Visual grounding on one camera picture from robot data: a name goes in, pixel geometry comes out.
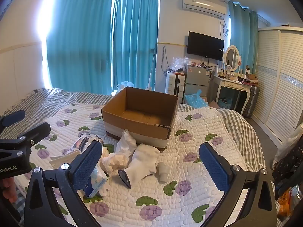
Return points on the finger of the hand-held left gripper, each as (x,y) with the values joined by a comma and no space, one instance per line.
(33,132)
(13,119)

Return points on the small white roll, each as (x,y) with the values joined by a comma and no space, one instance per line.
(162,171)

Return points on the black wall television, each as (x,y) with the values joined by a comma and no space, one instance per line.
(204,46)

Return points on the brown cardboard box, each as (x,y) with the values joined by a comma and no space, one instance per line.
(142,99)

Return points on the blue white tissue pack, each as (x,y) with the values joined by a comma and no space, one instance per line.
(97,182)

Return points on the floral quilted bed cover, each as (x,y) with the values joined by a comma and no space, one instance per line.
(42,101)

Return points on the person's left hand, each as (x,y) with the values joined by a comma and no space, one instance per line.
(8,189)

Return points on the white plastic bag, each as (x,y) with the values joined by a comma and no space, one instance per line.
(125,85)

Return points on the white slatted wardrobe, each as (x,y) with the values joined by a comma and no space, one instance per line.
(279,75)

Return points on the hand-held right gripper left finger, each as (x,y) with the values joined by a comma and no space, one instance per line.
(88,164)

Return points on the teal basket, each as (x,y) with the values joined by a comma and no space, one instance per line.
(224,104)

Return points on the white air conditioner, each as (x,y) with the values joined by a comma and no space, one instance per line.
(203,6)

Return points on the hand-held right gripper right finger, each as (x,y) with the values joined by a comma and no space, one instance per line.
(213,167)

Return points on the white dressing table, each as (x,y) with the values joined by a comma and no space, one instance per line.
(233,85)

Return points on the clear plastic bags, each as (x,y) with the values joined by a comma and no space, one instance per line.
(178,63)

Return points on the white suitcase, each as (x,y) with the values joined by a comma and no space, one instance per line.
(172,84)

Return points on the teal curtain beside wardrobe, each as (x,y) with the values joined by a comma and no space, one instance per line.
(243,35)

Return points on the white bag beside wardrobe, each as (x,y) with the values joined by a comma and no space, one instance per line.
(292,137)

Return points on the blue plastic bag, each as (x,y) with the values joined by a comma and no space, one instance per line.
(195,99)

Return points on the dark printed cloth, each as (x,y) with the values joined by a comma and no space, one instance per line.
(290,160)

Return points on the small black flat object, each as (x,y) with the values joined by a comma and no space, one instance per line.
(124,179)

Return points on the cardboard box on floor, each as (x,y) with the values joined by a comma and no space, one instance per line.
(214,104)

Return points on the wide teal curtain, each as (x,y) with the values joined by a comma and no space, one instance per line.
(78,40)

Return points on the silver patterned wipes pack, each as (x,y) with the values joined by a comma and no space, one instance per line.
(81,143)

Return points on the narrow teal curtain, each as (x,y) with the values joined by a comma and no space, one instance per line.
(135,40)

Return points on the grey suitcase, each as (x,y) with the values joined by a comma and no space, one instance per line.
(252,101)

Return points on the white sock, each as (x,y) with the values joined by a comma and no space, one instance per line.
(144,163)

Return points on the white oval mirror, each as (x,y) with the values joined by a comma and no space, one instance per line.
(232,58)

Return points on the grey mini fridge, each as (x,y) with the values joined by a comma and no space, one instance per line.
(196,76)

